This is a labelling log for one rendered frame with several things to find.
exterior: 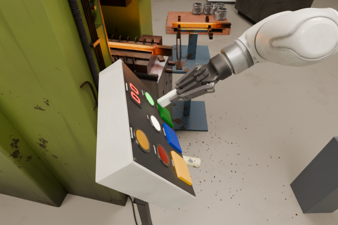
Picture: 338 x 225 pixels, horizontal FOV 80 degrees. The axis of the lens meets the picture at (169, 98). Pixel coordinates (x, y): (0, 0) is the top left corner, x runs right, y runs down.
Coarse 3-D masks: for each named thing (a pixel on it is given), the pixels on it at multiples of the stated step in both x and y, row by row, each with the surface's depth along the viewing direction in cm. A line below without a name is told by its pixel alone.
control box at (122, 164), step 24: (120, 72) 53; (120, 96) 46; (144, 96) 59; (120, 120) 41; (144, 120) 49; (120, 144) 37; (168, 144) 55; (96, 168) 37; (120, 168) 34; (144, 168) 36; (168, 168) 46; (144, 192) 42; (168, 192) 45; (192, 192) 51
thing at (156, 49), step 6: (114, 42) 106; (132, 48) 103; (138, 48) 102; (144, 48) 102; (150, 48) 101; (156, 48) 101; (162, 48) 100; (168, 48) 99; (156, 54) 103; (162, 54) 102; (168, 54) 102
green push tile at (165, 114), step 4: (160, 108) 65; (164, 108) 69; (160, 112) 64; (164, 112) 66; (168, 112) 71; (164, 116) 64; (168, 116) 69; (164, 120) 64; (168, 120) 66; (168, 124) 66; (172, 124) 67
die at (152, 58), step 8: (112, 40) 111; (112, 48) 104; (120, 48) 103; (128, 48) 103; (112, 56) 101; (120, 56) 100; (128, 56) 99; (136, 56) 99; (144, 56) 99; (152, 56) 103; (128, 64) 97; (136, 64) 96; (144, 64) 95; (152, 64) 105
